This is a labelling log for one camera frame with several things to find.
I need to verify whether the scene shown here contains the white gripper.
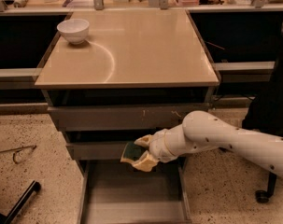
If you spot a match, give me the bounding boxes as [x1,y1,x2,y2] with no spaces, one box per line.
[132,129,177,172]

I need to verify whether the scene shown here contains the white ceramic bowl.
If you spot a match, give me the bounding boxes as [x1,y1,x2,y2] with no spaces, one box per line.
[57,19,90,44]

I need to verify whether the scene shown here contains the black office chair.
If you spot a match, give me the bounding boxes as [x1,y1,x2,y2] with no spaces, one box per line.
[218,12,283,203]

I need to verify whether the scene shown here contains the grey drawer cabinet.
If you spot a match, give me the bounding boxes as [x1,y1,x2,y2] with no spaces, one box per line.
[34,8,220,224]

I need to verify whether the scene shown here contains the grey top drawer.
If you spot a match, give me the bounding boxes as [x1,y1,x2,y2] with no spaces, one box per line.
[48,103,209,132]

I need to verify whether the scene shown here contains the green and yellow sponge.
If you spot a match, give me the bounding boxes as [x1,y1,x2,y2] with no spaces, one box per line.
[120,142,146,164]

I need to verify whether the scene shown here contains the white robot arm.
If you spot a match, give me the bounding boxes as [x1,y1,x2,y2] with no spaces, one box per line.
[133,111,283,178]

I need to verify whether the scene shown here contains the grey middle drawer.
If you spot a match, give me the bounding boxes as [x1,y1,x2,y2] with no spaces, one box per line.
[65,138,197,161]

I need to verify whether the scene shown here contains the grey open bottom drawer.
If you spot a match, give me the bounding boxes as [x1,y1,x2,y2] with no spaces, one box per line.
[76,160,192,224]

